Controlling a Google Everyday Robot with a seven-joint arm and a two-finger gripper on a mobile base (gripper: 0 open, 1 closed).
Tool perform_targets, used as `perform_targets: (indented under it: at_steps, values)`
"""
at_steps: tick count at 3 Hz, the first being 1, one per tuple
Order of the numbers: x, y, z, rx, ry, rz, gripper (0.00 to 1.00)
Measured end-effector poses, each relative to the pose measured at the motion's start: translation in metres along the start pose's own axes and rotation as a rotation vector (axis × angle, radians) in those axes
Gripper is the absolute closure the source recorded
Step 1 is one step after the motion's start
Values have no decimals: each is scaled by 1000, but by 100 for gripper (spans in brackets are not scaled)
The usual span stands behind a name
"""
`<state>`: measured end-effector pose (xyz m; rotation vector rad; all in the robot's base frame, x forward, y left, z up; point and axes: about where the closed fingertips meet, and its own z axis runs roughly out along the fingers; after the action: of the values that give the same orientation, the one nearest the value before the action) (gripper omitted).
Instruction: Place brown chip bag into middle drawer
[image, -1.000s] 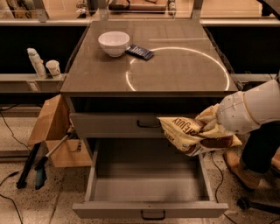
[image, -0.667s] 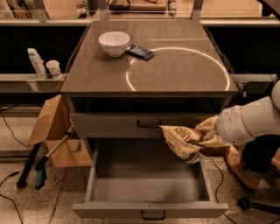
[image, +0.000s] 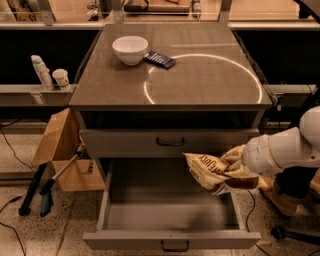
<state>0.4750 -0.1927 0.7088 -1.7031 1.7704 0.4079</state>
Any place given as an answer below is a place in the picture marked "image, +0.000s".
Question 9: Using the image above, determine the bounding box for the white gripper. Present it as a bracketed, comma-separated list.
[222, 135, 283, 179]

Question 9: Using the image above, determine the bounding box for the brown and yellow chip bag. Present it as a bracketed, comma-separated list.
[184, 153, 266, 195]

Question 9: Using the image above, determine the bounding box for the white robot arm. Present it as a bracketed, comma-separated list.
[222, 106, 320, 177]

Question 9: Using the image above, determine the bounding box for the open grey middle drawer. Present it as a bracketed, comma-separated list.
[83, 158, 261, 253]

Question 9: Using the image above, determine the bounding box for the grey drawer cabinet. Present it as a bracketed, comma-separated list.
[69, 22, 274, 251]

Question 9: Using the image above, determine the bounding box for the closed upper grey drawer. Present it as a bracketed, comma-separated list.
[80, 129, 259, 158]

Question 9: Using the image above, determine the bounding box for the dark trouser leg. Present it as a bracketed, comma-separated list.
[275, 166, 317, 200]

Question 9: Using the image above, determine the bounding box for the tan work boot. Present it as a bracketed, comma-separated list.
[260, 177, 299, 219]

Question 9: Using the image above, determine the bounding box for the black chair base leg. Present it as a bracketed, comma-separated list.
[271, 225, 320, 246]

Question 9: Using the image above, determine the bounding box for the dark blue snack bar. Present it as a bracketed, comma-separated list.
[143, 51, 176, 69]

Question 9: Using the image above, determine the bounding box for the white ceramic bowl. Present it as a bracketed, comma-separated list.
[112, 36, 148, 65]

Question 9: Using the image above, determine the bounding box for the brown cardboard box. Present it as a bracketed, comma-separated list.
[31, 108, 104, 192]

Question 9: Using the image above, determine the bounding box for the black and teal grabber tool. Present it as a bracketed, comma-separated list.
[39, 151, 81, 217]

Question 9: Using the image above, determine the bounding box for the white paper cup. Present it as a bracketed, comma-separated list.
[52, 69, 70, 90]

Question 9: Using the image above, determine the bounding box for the white spray bottle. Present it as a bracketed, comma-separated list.
[31, 55, 54, 91]

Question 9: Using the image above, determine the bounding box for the black floor cable left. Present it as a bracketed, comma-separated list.
[0, 126, 36, 256]

